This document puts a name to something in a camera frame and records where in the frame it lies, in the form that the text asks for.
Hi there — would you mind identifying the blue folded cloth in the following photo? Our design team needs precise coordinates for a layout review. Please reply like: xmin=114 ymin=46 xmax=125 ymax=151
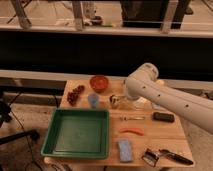
xmin=152 ymin=103 xmax=164 ymax=110

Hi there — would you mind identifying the red bowl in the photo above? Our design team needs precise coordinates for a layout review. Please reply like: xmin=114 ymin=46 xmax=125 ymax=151
xmin=90 ymin=75 xmax=109 ymax=93

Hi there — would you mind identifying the black binder clip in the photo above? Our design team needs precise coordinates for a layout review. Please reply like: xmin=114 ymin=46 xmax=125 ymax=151
xmin=142 ymin=148 xmax=159 ymax=167

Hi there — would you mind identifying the wooden table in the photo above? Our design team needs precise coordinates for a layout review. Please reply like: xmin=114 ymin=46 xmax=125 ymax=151
xmin=44 ymin=80 xmax=193 ymax=167

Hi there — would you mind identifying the black tripod stand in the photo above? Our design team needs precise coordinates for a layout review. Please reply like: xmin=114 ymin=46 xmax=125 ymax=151
xmin=0 ymin=91 xmax=41 ymax=146

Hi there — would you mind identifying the blue plastic cup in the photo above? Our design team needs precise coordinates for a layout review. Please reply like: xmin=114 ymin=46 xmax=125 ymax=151
xmin=88 ymin=93 xmax=99 ymax=108

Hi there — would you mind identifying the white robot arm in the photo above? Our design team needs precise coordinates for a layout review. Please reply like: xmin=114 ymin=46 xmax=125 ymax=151
xmin=124 ymin=63 xmax=213 ymax=134

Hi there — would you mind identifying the red chili pepper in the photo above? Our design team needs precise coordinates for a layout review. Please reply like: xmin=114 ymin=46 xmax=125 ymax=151
xmin=119 ymin=128 xmax=144 ymax=136

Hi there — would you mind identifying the green plastic tray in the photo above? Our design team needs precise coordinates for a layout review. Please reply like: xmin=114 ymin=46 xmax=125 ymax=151
xmin=41 ymin=108 xmax=109 ymax=159

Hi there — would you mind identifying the small metal cup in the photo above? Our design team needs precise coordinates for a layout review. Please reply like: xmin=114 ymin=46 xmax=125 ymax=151
xmin=109 ymin=95 xmax=119 ymax=108

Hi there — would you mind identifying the orange fruit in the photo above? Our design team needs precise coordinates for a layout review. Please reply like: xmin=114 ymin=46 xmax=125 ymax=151
xmin=156 ymin=79 xmax=166 ymax=86

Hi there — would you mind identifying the black rectangular block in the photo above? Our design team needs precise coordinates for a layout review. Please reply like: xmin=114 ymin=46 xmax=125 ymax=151
xmin=153 ymin=112 xmax=175 ymax=122

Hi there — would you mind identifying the blue sponge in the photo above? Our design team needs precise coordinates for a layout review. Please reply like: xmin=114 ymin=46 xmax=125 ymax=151
xmin=118 ymin=139 xmax=133 ymax=163

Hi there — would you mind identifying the red grape bunch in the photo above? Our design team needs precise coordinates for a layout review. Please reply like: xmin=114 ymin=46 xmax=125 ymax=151
xmin=67 ymin=85 xmax=85 ymax=106

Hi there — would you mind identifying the white plastic cup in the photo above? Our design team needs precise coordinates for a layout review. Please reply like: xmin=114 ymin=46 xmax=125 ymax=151
xmin=133 ymin=97 xmax=148 ymax=110

